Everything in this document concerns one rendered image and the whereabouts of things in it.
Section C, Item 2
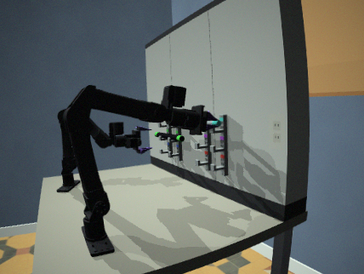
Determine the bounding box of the light grey panel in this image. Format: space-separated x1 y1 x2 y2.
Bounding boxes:
145 0 310 222

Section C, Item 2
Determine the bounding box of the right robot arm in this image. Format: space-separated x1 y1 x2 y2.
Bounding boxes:
63 85 194 257

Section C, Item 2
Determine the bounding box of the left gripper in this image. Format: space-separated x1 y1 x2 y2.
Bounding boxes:
132 126 152 154

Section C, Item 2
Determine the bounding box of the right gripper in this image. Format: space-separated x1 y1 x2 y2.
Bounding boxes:
181 105 219 135

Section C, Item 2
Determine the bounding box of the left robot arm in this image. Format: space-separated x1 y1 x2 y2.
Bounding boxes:
57 109 141 192

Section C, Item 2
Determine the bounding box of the grey metal bar with teal end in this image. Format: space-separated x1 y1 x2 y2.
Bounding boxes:
207 121 221 127

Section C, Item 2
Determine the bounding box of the black bar with green end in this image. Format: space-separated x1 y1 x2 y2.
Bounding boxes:
155 132 185 142

